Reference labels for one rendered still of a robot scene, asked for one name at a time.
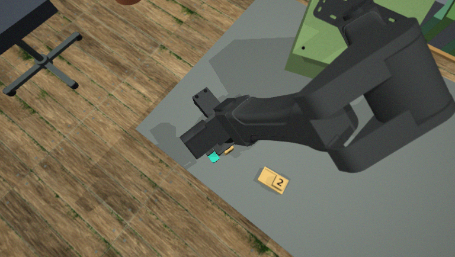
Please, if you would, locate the tan wooden number cube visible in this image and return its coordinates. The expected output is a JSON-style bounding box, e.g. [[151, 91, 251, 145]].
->
[[271, 175, 288, 191], [224, 146, 234, 155]]

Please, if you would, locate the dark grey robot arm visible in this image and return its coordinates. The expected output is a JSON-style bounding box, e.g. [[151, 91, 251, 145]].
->
[[180, 0, 455, 173]]

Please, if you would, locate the tan wooden tray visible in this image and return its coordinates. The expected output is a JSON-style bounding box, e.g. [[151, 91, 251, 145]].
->
[[257, 167, 286, 194]]

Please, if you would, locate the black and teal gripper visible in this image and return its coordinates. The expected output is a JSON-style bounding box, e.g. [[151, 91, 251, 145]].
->
[[206, 138, 235, 163]]

